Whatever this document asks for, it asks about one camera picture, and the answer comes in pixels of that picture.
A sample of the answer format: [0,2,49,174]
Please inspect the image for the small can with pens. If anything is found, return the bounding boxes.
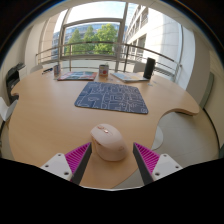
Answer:
[53,64,62,79]

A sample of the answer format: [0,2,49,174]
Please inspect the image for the tin can plant pot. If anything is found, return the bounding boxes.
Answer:
[98,63,110,77]

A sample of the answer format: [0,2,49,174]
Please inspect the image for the pale pink computer mouse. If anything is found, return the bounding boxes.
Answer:
[90,123,129,163]

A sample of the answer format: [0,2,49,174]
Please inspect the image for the red cover magazine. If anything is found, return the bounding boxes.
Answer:
[56,71,98,82]

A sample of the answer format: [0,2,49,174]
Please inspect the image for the green trees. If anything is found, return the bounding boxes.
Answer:
[64,23,119,56]

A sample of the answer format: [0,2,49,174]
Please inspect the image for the dark blue patterned mouse pad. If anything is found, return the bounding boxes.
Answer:
[74,81,149,115]

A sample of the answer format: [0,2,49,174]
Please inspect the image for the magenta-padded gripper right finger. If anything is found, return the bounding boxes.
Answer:
[132,142,184,186]

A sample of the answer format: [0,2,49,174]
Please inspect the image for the light blue cover magazine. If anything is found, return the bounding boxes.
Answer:
[110,71,150,83]

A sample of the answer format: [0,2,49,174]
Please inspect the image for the black paper tray stack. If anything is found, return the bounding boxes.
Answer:
[5,62,26,104]

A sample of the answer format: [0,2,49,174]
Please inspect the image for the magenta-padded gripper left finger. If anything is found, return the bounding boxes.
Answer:
[40,142,93,186]

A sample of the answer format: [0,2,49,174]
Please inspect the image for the black cylinder speaker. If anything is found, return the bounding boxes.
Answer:
[143,57,157,80]

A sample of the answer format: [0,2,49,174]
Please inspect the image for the metal balcony railing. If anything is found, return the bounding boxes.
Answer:
[34,41,183,81]

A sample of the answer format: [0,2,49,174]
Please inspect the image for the white chair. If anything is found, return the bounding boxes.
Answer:
[133,61,146,73]
[29,64,44,74]
[0,96,18,123]

